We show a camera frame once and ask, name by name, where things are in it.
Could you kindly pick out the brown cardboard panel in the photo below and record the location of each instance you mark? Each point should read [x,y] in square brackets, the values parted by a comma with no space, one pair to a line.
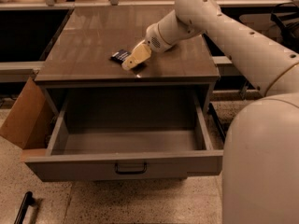
[28,124]

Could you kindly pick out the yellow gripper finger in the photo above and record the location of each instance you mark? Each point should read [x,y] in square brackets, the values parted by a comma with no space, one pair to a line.
[140,54]

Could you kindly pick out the black drawer handle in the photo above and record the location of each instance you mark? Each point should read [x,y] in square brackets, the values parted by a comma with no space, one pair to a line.
[130,168]

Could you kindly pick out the black handle on floor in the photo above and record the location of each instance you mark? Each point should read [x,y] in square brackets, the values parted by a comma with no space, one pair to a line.
[28,200]

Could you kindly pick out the black bar beside cabinet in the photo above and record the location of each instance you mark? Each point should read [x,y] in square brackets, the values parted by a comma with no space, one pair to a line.
[213,113]

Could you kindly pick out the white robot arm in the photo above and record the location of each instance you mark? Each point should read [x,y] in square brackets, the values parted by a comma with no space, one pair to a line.
[260,166]

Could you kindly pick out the dark blue rxbar wrapper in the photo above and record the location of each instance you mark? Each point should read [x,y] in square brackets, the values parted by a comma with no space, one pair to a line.
[120,56]

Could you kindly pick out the grey cabinet with glossy top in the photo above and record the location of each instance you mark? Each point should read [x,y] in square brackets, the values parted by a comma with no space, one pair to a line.
[81,58]

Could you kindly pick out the grey open top drawer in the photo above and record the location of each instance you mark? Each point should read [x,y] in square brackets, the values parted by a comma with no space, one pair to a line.
[88,141]

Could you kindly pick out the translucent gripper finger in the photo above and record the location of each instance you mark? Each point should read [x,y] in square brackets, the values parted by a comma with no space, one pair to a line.
[137,44]

